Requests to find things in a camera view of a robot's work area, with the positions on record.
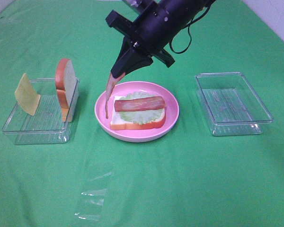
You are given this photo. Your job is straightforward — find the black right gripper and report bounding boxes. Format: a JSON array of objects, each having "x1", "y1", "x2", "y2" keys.
[{"x1": 106, "y1": 0, "x2": 199, "y2": 78}]

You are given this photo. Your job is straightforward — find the bacon strip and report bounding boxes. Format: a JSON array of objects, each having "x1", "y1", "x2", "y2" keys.
[
  {"x1": 105, "y1": 72, "x2": 126, "y2": 119},
  {"x1": 114, "y1": 96, "x2": 166, "y2": 112}
]

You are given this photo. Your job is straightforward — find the green lettuce leaf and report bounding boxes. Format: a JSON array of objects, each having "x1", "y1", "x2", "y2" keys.
[{"x1": 116, "y1": 91, "x2": 165, "y2": 125}]

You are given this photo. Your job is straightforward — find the white bread slice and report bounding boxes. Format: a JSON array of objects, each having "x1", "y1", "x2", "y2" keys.
[{"x1": 110, "y1": 96, "x2": 166, "y2": 130}]

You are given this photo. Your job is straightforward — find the yellow cheese slice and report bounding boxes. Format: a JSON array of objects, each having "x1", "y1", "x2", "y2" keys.
[{"x1": 14, "y1": 73, "x2": 41, "y2": 116}]

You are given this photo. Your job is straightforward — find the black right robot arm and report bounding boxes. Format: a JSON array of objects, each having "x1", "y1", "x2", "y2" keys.
[{"x1": 106, "y1": 0, "x2": 213, "y2": 78}]

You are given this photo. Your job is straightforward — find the pink round plate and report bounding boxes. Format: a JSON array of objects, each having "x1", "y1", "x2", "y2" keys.
[{"x1": 94, "y1": 81, "x2": 179, "y2": 142}]

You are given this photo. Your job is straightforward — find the upright bread slice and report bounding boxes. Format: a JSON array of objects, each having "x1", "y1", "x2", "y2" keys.
[{"x1": 55, "y1": 58, "x2": 77, "y2": 122}]

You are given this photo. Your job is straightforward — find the clear plastic left tray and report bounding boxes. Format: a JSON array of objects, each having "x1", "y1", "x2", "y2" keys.
[{"x1": 2, "y1": 78, "x2": 80, "y2": 145}]

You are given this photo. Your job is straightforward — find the clear plastic tray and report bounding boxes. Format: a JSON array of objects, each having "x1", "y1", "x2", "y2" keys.
[
  {"x1": 195, "y1": 72, "x2": 273, "y2": 136},
  {"x1": 2, "y1": 78, "x2": 80, "y2": 145}
]

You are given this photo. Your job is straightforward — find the clear plastic right tray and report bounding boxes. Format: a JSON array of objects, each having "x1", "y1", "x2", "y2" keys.
[{"x1": 195, "y1": 72, "x2": 273, "y2": 136}]

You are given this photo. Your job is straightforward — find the clear plastic wrap sheet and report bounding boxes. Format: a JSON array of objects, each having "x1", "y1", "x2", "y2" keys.
[{"x1": 72, "y1": 162, "x2": 114, "y2": 227}]

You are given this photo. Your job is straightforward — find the green tablecloth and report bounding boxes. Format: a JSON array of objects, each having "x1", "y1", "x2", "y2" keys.
[{"x1": 0, "y1": 0, "x2": 284, "y2": 227}]

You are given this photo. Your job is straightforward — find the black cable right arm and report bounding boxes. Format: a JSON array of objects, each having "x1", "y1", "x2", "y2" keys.
[{"x1": 169, "y1": 0, "x2": 216, "y2": 54}]

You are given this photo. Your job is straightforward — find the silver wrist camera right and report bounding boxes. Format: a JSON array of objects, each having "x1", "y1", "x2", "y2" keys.
[{"x1": 123, "y1": 0, "x2": 151, "y2": 14}]

